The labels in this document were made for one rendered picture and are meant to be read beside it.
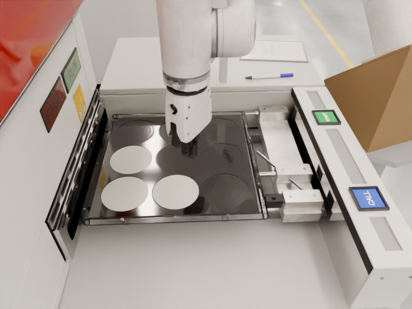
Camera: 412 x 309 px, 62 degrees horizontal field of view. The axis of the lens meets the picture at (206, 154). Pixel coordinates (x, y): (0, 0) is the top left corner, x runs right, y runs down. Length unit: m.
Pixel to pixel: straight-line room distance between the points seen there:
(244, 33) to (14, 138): 0.37
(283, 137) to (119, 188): 0.44
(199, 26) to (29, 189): 0.36
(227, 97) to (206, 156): 0.22
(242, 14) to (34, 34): 0.30
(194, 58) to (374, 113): 0.57
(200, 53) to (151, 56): 0.58
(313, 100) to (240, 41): 0.44
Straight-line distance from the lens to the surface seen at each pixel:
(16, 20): 0.49
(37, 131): 0.63
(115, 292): 0.72
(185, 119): 0.62
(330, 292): 0.74
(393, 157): 1.07
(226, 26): 0.56
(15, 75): 0.47
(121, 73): 1.05
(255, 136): 0.98
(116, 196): 0.76
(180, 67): 0.57
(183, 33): 0.55
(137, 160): 0.83
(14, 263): 0.57
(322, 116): 0.89
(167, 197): 0.74
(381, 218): 0.70
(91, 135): 0.86
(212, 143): 0.86
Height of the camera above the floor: 1.45
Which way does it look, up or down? 41 degrees down
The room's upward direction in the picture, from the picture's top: straight up
